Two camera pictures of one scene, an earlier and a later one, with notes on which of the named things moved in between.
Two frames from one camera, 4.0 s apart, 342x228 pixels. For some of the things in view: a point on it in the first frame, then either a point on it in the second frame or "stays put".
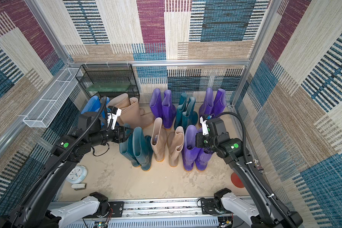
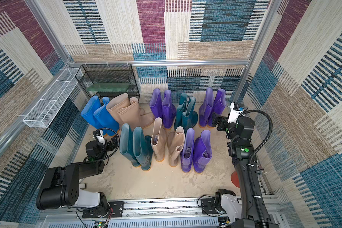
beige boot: (175, 144) stays put
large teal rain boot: (142, 148) stays put
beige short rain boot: (159, 140) stays put
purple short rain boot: (189, 149) stays put
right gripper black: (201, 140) -> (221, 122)
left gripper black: (121, 134) -> (115, 143)
